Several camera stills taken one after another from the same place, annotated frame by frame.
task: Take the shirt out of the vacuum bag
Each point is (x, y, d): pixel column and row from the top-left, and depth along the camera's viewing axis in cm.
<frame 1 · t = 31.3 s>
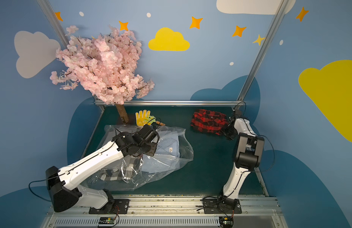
left hand: (153, 145, 76), fingers closed
right hand: (223, 133, 99), fingers open
clear plastic vacuum bag: (143, 180, 75), point 9 cm above the table
light blue shirt: (166, 155, 75), point 18 cm above the table
grey white plaid shirt: (126, 167, 86), point 3 cm above the table
red black plaid shirt: (209, 121, 112), on the table

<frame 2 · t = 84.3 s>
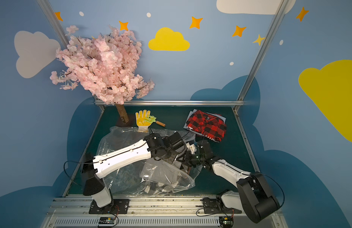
left hand: (170, 153, 76), fingers closed
right hand: (178, 158, 82), fingers closed
clear plastic vacuum bag: (127, 182, 84), on the table
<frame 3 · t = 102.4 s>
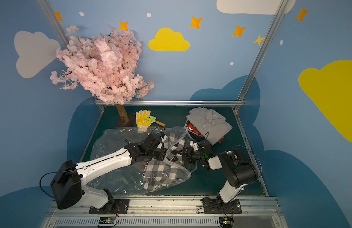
left hand: (166, 150, 82), fingers closed
right hand: (180, 153, 89), fingers open
grey white plaid shirt: (161, 172, 85), point 2 cm above the table
grey shirt: (211, 124, 100), point 9 cm above the table
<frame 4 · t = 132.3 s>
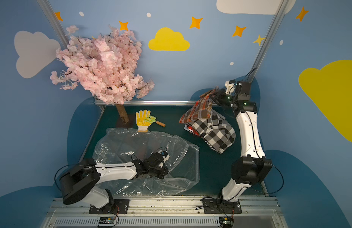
left hand: (168, 170, 85), fingers closed
right hand: (211, 93, 76), fingers closed
grey white plaid shirt: (219, 135, 94), point 9 cm above the table
orange red tartan shirt: (200, 109, 76), point 33 cm above the table
